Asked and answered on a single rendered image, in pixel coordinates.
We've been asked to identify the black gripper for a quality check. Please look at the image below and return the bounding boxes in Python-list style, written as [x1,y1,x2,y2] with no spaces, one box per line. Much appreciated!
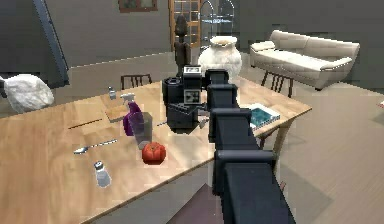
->
[161,76,201,135]

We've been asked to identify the dark wooden chair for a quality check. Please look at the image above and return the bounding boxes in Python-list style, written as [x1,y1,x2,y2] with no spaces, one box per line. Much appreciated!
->
[120,73,153,91]
[260,70,295,99]

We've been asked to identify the clear grey drinking glass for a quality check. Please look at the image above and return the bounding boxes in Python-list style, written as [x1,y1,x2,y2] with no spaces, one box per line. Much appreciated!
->
[132,111,154,150]

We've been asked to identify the red tomato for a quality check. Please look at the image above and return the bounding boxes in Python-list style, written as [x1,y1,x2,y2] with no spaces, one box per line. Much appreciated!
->
[141,141,167,166]

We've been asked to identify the purple spray bottle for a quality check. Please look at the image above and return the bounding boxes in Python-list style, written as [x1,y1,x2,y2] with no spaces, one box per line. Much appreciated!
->
[119,92,145,137]

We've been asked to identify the tan bread slice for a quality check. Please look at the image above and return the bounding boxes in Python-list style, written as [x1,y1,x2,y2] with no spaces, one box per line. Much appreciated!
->
[104,104,130,123]

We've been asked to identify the dark brown figure statue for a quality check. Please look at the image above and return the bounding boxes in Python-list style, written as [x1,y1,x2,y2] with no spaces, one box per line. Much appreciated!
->
[173,14,192,78]

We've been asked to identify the white round vase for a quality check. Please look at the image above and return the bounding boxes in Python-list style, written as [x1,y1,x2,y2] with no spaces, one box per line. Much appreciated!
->
[197,35,243,82]

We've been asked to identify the teal white book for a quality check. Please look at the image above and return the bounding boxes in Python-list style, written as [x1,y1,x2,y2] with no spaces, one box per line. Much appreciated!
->
[244,102,281,132]

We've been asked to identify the dark thin pencil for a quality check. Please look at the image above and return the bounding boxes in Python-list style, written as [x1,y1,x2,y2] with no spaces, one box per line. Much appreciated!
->
[67,118,104,130]

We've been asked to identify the wooden glass pane door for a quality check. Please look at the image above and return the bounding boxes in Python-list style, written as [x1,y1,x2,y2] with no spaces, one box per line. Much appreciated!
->
[167,0,202,50]

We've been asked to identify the silver spoon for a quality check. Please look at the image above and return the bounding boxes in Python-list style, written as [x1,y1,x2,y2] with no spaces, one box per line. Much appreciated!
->
[72,138,119,155]

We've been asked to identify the arched glass shelf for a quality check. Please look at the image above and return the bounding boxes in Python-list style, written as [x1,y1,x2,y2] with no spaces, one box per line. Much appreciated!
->
[199,0,236,48]

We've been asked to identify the cream white sofa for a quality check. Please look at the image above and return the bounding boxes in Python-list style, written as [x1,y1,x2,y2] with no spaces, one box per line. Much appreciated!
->
[249,29,361,91]

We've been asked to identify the light wooden dining table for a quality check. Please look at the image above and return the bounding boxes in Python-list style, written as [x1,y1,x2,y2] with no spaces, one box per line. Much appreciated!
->
[0,76,314,224]

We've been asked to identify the white crumpled bag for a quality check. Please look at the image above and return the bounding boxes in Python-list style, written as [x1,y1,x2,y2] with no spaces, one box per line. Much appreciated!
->
[0,73,55,115]

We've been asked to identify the brown framed wall picture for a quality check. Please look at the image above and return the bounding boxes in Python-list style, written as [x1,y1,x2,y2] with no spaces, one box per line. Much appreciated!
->
[117,0,159,14]

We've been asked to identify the blue grey slanted post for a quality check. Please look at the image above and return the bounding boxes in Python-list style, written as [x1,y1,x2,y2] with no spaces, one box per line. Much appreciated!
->
[32,0,70,87]

